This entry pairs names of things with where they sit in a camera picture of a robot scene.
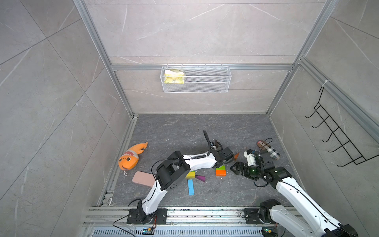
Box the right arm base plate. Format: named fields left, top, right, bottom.
left=243, top=208, right=265, bottom=224

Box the yellow cloth in basket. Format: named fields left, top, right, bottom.
left=163, top=69, right=186, bottom=84

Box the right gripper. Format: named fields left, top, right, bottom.
left=229, top=161, right=263, bottom=179

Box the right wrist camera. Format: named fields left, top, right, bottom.
left=243, top=149, right=257, bottom=166

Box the orange block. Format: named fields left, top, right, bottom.
left=216, top=169, right=227, bottom=177

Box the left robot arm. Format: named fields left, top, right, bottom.
left=137, top=141, right=235, bottom=220

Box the pink rounded case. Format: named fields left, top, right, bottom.
left=132, top=171, right=156, bottom=187

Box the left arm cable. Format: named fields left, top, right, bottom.
left=112, top=129, right=212, bottom=237

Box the purple wedge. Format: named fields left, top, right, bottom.
left=196, top=175, right=206, bottom=183

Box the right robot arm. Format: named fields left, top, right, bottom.
left=231, top=150, right=358, bottom=237

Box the yellow block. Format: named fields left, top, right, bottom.
left=186, top=171, right=195, bottom=179

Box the orange plush fish toy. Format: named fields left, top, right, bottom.
left=118, top=142, right=148, bottom=171

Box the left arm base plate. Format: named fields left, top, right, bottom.
left=127, top=208, right=168, bottom=225

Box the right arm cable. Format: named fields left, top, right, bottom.
left=253, top=137, right=359, bottom=237

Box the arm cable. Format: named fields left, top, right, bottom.
left=253, top=137, right=359, bottom=237
left=112, top=129, right=212, bottom=237

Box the light blue long block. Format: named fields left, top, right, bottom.
left=188, top=179, right=194, bottom=196

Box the black wire hook rack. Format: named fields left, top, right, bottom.
left=305, top=87, right=379, bottom=168

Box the white wire mesh basket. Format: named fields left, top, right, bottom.
left=160, top=66, right=232, bottom=93

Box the plaid patterned pouch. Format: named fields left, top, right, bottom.
left=257, top=140, right=280, bottom=161

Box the metal front rail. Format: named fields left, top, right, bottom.
left=80, top=206, right=292, bottom=237

